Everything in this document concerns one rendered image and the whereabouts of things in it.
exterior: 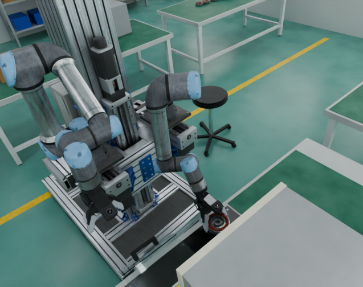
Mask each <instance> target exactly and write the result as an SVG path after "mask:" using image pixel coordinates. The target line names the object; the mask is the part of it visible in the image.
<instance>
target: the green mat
mask: <svg viewBox="0 0 363 287"><path fill-rule="evenodd" d="M280 182H283V183H284V184H285V185H287V187H288V188H290V189H291V190H292V191H294V192H296V193H297V194H299V195H300V196H302V197H303V198H305V199H306V200H308V201H310V202H311V203H313V204H314V205H316V206H318V207H319V208H320V209H322V210H324V211H325V212H327V213H328V214H330V215H332V216H333V217H334V218H336V219H338V220H339V221H341V222H342V223H344V224H346V225H347V226H348V227H350V228H351V229H353V230H355V231H356V232H358V233H359V234H361V235H362V236H363V186H362V185H360V184H358V183H357V182H355V181H353V180H351V179H349V178H347V177H345V176H344V175H342V174H340V173H338V172H336V171H334V170H332V169H331V168H329V167H327V166H325V165H323V164H322V163H320V162H318V161H316V160H314V159H312V158H310V157H309V156H307V155H305V154H303V153H301V152H299V151H297V150H295V151H293V152H292V153H291V154H290V155H288V156H287V157H286V158H284V159H283V160H282V161H281V162H279V163H278V164H277V165H276V166H274V167H273V168H272V169H271V170H269V171H268V172H266V173H265V174H264V175H263V176H261V177H260V178H259V179H258V180H257V181H255V182H254V183H253V184H251V185H250V186H249V187H247V188H246V189H245V190H244V191H242V192H241V193H240V194H239V195H237V196H236V197H235V198H234V199H232V200H231V201H229V202H228V204H229V205H230V206H231V207H232V208H233V209H235V210H236V211H237V212H239V213H240V214H241V215H242V214H243V213H244V212H246V211H247V210H248V209H249V208H250V207H252V206H253V205H254V204H255V203H256V202H257V201H259V200H260V199H261V198H262V197H264V196H265V195H266V194H267V193H268V192H270V191H271V190H272V189H273V188H274V187H276V186H277V185H278V184H279V183H280Z"/></svg>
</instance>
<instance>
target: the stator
mask: <svg viewBox="0 0 363 287"><path fill-rule="evenodd" d="M214 220H215V222H214V224H212V222H213V221H214ZM208 223H209V226H208V227H209V232H210V233H212V234H214V235H215V234H216V235H218V234H219V233H220V232H222V231H223V230H224V229H225V228H226V227H228V226H229V225H230V219H229V218H228V216H227V215H225V214H224V213H221V212H219V213H218V214H215V213H214V212H213V213H211V214H210V215H209V220H208ZM216 223H219V224H216ZM222 224H224V225H223V226H221V225H222Z"/></svg>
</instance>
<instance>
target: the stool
mask: <svg viewBox="0 0 363 287"><path fill-rule="evenodd" d="M227 100H228V93H227V91H226V90H224V89H223V88H221V87H218V86H205V87H201V97H200V98H199V99H195V100H193V99H192V101H193V103H194V104H195V105H196V106H198V107H200V108H203V109H208V115H209V129H208V128H207V126H206V125H205V124H204V122H203V121H201V122H200V123H199V125H200V126H201V127H203V128H204V130H205V131H206V132H207V134H204V135H197V139H199V138H209V139H208V142H207V145H206V148H205V152H204V155H205V157H208V156H209V154H208V151H209V148H210V144H211V141H212V138H215V139H217V140H220V141H223V142H227V143H229V144H231V146H232V147H233V148H235V147H236V144H235V141H232V140H228V139H226V138H223V137H220V136H216V135H217V134H218V133H220V132H221V131H223V130H225V129H227V128H228V129H231V126H230V124H226V125H225V126H223V127H221V128H220V129H218V130H216V131H215V132H213V109H214V108H218V107H220V106H222V105H224V104H225V103H226V102H227Z"/></svg>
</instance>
